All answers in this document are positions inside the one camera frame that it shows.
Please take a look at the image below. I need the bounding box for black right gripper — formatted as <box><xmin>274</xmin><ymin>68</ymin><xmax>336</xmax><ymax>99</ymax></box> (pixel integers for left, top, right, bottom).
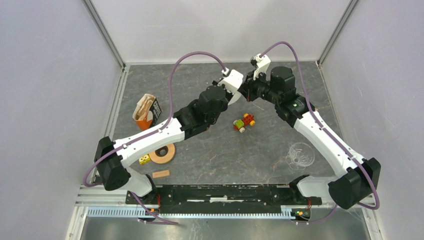
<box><xmin>238</xmin><ymin>69</ymin><xmax>281</xmax><ymax>105</ymax></box>

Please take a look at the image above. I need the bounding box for white paper coffee filter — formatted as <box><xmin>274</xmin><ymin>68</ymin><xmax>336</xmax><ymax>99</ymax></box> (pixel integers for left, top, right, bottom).
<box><xmin>228</xmin><ymin>91</ymin><xmax>242</xmax><ymax>105</ymax></box>

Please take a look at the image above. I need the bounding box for orange black coffee filter box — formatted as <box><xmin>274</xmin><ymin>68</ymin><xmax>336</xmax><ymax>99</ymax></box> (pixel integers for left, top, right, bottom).
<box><xmin>132</xmin><ymin>93</ymin><xmax>162</xmax><ymax>131</ymax></box>

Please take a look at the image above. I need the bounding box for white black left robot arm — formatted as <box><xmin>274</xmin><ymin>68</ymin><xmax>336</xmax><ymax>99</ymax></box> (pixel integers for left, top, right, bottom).
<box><xmin>94</xmin><ymin>85</ymin><xmax>240</xmax><ymax>204</ymax></box>

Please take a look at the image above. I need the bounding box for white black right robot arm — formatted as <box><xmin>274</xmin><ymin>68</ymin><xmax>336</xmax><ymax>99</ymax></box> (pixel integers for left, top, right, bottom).
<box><xmin>239</xmin><ymin>66</ymin><xmax>381</xmax><ymax>210</ymax></box>

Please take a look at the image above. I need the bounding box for clear glass coffee dripper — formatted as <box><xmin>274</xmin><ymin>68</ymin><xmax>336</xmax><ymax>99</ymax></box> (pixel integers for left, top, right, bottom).
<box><xmin>286</xmin><ymin>142</ymin><xmax>315</xmax><ymax>170</ymax></box>

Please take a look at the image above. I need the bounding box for red toy brick car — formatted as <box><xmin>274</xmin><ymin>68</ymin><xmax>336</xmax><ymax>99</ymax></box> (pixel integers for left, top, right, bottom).
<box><xmin>233</xmin><ymin>113</ymin><xmax>256</xmax><ymax>133</ymax></box>

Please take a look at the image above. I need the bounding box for small wooden rectangular block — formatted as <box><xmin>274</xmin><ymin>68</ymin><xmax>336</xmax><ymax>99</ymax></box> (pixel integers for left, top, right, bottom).
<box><xmin>152</xmin><ymin>170</ymin><xmax>171</xmax><ymax>179</ymax></box>

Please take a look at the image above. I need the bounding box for yellow green toy cube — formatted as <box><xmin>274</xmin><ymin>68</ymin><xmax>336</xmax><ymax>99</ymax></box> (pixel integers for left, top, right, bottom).
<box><xmin>138</xmin><ymin>154</ymin><xmax>151</xmax><ymax>165</ymax></box>

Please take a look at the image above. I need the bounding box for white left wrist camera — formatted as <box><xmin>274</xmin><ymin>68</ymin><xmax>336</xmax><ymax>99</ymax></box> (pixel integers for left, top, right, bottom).
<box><xmin>217</xmin><ymin>68</ymin><xmax>244</xmax><ymax>95</ymax></box>

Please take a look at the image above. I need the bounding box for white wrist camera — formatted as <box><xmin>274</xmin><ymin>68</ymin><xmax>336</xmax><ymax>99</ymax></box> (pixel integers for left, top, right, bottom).
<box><xmin>250</xmin><ymin>53</ymin><xmax>271</xmax><ymax>80</ymax></box>
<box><xmin>217</xmin><ymin>68</ymin><xmax>244</xmax><ymax>95</ymax></box>

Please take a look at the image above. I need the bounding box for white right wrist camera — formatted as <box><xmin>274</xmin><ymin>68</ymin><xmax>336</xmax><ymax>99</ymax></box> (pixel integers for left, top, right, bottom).
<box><xmin>250</xmin><ymin>53</ymin><xmax>271</xmax><ymax>80</ymax></box>

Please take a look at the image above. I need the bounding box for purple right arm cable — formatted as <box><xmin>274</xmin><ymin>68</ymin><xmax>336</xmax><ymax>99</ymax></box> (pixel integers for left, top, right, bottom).
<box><xmin>258</xmin><ymin>41</ymin><xmax>381</xmax><ymax>226</ymax></box>

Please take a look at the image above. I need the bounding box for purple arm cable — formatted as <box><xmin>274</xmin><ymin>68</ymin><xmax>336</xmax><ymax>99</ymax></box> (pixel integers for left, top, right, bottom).
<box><xmin>82</xmin><ymin>51</ymin><xmax>230</xmax><ymax>225</ymax></box>
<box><xmin>258</xmin><ymin>41</ymin><xmax>381</xmax><ymax>226</ymax></box>

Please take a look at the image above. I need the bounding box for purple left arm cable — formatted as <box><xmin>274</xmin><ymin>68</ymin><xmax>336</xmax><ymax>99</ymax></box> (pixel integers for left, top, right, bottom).
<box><xmin>82</xmin><ymin>51</ymin><xmax>230</xmax><ymax>225</ymax></box>

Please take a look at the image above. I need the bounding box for flat wooden ring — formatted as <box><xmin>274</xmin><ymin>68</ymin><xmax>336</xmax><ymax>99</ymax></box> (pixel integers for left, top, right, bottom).
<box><xmin>148</xmin><ymin>143</ymin><xmax>177</xmax><ymax>165</ymax></box>

